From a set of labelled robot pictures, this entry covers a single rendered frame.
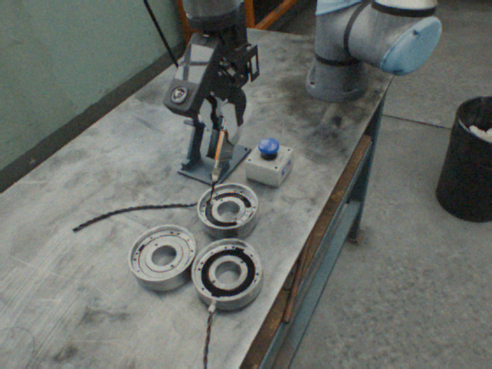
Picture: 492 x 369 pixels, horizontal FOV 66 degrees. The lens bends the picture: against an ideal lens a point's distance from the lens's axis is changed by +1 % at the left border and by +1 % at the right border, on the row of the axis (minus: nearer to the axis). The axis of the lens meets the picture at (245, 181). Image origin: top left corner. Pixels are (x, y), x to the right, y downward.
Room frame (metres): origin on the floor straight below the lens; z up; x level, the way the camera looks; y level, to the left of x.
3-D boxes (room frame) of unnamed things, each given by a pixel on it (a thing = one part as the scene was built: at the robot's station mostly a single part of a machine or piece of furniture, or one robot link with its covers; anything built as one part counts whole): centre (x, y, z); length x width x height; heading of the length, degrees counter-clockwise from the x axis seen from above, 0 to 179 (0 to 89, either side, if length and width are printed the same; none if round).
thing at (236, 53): (0.53, 0.01, 1.07); 0.09 x 0.08 x 0.12; 144
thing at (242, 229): (0.44, 0.04, 0.82); 0.10 x 0.10 x 0.04
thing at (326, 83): (0.84, -0.26, 0.85); 0.15 x 0.15 x 0.10
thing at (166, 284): (0.36, 0.14, 0.82); 0.10 x 0.10 x 0.04
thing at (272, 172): (0.56, -0.05, 0.82); 0.08 x 0.07 x 0.05; 146
